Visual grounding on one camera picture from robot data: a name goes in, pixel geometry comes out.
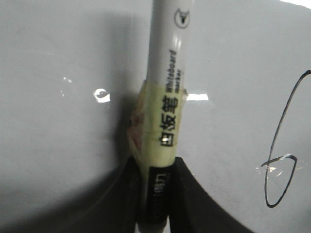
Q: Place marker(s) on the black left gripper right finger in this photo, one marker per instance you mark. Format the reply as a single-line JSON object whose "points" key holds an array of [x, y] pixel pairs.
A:
{"points": [[193, 210]]}

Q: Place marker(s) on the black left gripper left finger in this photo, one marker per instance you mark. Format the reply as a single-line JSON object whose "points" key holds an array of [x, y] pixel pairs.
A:
{"points": [[108, 206]]}

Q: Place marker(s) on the white black whiteboard marker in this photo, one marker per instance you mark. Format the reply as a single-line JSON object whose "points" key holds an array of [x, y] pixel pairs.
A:
{"points": [[163, 102]]}

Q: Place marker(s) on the white whiteboard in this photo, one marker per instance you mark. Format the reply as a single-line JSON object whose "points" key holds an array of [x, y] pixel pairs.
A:
{"points": [[70, 74]]}

